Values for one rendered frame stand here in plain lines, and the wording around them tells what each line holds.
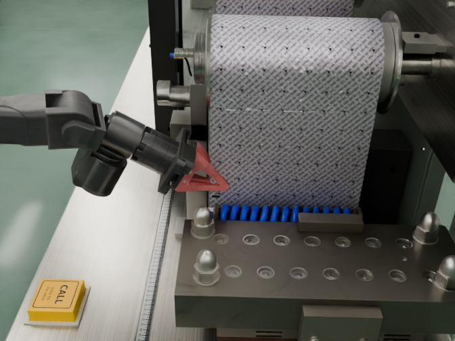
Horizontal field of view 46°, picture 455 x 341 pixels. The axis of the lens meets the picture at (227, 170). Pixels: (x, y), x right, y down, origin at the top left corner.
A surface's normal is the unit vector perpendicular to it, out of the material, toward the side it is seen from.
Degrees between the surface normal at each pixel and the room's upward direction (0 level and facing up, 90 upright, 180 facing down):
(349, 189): 90
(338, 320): 90
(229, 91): 90
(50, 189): 0
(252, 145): 90
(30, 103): 6
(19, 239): 0
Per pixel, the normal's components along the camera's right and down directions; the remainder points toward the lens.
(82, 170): 0.29, 0.58
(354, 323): -0.01, 0.54
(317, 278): 0.02, -0.84
